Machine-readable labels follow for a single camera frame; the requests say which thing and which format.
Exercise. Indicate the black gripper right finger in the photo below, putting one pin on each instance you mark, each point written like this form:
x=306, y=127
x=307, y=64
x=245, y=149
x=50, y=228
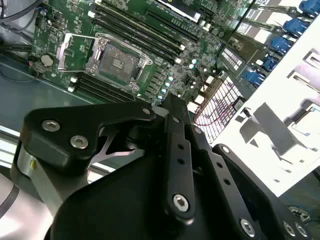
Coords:
x=250, y=197

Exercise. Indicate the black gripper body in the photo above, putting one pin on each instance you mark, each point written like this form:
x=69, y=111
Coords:
x=112, y=212

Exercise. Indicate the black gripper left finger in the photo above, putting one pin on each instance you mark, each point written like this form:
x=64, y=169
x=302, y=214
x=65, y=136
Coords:
x=45, y=147

